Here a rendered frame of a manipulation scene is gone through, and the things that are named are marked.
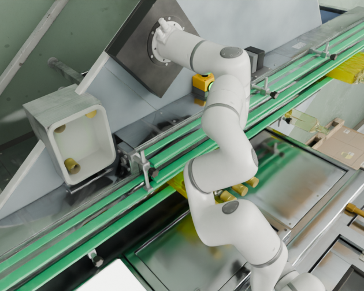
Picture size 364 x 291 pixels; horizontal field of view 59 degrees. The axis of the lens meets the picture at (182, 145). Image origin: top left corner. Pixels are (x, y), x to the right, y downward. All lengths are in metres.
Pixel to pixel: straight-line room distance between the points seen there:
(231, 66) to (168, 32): 0.26
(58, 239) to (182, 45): 0.65
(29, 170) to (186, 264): 0.56
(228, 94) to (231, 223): 0.28
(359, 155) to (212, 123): 4.67
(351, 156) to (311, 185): 3.81
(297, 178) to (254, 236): 0.79
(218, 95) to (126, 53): 0.35
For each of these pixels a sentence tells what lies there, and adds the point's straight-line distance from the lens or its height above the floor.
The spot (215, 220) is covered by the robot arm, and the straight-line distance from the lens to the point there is 0.66.
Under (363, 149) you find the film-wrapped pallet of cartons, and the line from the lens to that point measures 5.39.
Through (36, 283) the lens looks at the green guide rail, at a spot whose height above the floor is 0.95.
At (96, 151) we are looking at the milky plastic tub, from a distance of 1.10.
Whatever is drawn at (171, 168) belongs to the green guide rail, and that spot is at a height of 0.95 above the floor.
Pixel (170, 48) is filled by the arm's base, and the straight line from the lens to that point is 0.97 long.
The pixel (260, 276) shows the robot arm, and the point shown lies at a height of 1.42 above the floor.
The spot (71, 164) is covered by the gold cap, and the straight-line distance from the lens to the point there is 1.03.
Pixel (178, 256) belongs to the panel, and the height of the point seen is 1.12.
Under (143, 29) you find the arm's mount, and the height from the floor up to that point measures 0.81.
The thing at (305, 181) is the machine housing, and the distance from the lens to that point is 1.41.
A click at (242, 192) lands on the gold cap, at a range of 1.08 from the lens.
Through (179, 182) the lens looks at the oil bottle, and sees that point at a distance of 1.09.
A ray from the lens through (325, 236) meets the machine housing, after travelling 1.24.
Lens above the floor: 1.58
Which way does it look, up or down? 36 degrees down
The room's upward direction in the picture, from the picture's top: 124 degrees clockwise
